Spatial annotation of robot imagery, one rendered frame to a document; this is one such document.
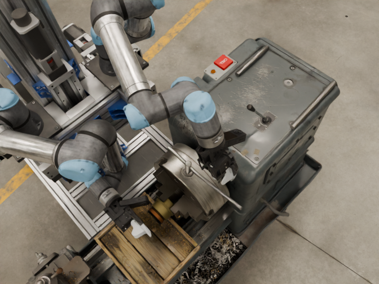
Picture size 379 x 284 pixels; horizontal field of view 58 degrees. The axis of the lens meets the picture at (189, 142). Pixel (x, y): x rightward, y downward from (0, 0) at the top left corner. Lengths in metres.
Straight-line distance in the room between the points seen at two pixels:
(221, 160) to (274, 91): 0.53
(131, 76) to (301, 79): 0.77
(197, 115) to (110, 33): 0.38
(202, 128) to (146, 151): 1.64
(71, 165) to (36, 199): 1.71
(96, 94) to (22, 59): 0.36
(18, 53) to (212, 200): 0.97
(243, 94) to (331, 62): 2.00
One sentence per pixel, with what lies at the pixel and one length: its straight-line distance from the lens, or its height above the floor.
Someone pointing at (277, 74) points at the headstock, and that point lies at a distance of 1.50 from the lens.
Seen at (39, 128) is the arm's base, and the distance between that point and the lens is 1.59.
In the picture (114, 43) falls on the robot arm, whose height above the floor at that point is 1.68.
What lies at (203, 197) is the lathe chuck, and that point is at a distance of 1.28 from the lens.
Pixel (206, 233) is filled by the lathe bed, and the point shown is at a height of 0.86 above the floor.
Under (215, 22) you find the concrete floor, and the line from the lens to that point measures 3.56.
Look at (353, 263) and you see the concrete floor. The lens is 2.58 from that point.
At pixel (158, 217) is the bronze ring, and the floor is 1.11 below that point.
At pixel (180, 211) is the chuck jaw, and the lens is 1.35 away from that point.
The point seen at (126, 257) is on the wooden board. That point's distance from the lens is 1.57.
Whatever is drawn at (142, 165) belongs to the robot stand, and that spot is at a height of 0.21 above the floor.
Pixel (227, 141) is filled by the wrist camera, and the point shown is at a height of 1.52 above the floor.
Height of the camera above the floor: 2.39
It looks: 61 degrees down
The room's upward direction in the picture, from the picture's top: 8 degrees counter-clockwise
